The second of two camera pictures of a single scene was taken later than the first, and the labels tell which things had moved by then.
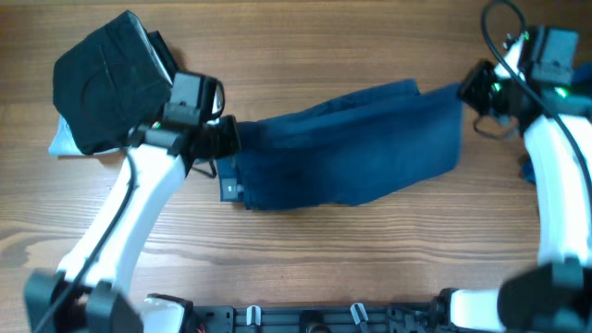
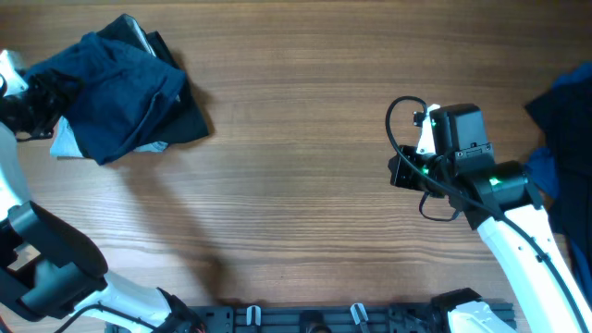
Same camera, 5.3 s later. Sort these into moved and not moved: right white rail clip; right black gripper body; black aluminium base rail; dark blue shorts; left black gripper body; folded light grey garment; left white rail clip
Moved: left black gripper body; dark blue shorts; right black gripper body
Not moved: left white rail clip; black aluminium base rail; folded light grey garment; right white rail clip
